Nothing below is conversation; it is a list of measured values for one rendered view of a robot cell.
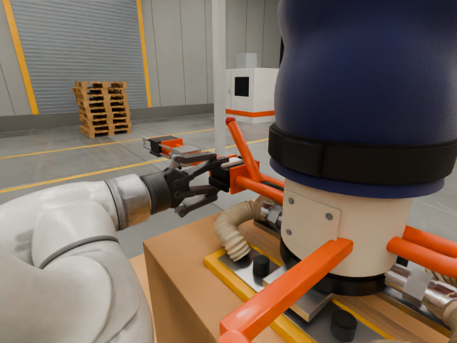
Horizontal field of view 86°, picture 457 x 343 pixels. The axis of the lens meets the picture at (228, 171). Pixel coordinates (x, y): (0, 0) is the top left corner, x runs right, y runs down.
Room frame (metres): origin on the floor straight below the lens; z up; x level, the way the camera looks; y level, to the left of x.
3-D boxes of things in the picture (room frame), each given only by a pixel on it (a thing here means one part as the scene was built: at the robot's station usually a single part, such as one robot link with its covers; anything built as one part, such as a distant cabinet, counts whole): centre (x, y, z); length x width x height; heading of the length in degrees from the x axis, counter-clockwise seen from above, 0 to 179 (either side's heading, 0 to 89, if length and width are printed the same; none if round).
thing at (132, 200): (0.39, 0.18, 1.10); 0.09 x 0.06 x 0.09; 40
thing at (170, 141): (0.80, 0.21, 1.09); 0.08 x 0.07 x 0.05; 39
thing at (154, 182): (0.44, 0.12, 1.10); 0.09 x 0.07 x 0.08; 130
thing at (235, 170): (0.53, -0.01, 1.10); 0.10 x 0.08 x 0.06; 129
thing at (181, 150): (0.70, 0.12, 1.09); 0.07 x 0.07 x 0.04; 39
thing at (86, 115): (6.76, 3.38, 0.65); 1.29 x 1.10 x 1.30; 38
